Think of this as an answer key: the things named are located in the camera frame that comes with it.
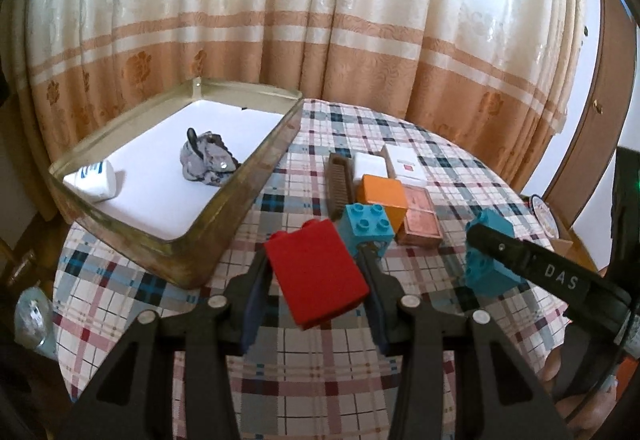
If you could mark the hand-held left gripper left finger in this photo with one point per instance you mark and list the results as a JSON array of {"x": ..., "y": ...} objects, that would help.
[{"x": 255, "y": 302}]

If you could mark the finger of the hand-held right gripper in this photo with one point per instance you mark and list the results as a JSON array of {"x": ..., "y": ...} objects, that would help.
[{"x": 545, "y": 267}]

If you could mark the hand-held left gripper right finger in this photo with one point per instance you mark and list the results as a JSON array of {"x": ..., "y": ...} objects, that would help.
[{"x": 374, "y": 287}]

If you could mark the plain teal building block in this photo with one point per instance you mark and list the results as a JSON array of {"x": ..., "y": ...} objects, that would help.
[{"x": 492, "y": 279}]

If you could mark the red toy building block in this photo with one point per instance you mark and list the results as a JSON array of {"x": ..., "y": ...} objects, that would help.
[{"x": 315, "y": 272}]

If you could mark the teal bear print building block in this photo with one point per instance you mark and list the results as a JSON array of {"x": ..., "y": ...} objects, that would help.
[{"x": 362, "y": 225}]

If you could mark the copper pink box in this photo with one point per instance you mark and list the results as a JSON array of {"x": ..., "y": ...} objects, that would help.
[{"x": 420, "y": 230}]

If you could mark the orange building block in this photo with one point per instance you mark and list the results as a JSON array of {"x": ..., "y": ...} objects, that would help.
[{"x": 382, "y": 195}]

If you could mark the golden metal tray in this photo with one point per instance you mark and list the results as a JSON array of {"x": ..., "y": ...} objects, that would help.
[{"x": 240, "y": 200}]

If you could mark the person's right hand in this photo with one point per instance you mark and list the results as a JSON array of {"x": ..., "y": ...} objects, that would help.
[{"x": 554, "y": 370}]

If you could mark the round patterned plate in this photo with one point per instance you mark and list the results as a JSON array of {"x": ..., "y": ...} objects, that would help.
[{"x": 546, "y": 216}]

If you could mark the brown wooden comb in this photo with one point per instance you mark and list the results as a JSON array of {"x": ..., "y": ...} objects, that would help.
[{"x": 340, "y": 185}]

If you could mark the plain white box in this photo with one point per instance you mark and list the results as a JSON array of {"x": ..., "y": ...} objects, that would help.
[{"x": 370, "y": 164}]

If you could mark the brown wooden door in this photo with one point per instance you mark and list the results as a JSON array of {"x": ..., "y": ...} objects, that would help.
[{"x": 615, "y": 84}]

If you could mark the white box with red label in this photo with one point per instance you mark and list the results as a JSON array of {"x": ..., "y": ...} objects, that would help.
[{"x": 405, "y": 157}]

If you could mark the grey crumpled cloth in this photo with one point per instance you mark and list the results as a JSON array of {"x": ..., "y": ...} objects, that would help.
[{"x": 207, "y": 159}]

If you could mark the white tube with blue label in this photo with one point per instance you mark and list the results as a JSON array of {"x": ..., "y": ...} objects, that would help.
[{"x": 92, "y": 180}]

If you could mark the clear glass jar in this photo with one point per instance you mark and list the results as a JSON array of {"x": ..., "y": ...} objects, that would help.
[{"x": 31, "y": 317}]

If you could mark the wooden chair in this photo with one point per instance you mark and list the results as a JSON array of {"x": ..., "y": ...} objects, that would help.
[{"x": 42, "y": 212}]

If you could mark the cream and orange floral curtain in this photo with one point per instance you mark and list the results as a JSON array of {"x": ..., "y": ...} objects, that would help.
[{"x": 320, "y": 19}]

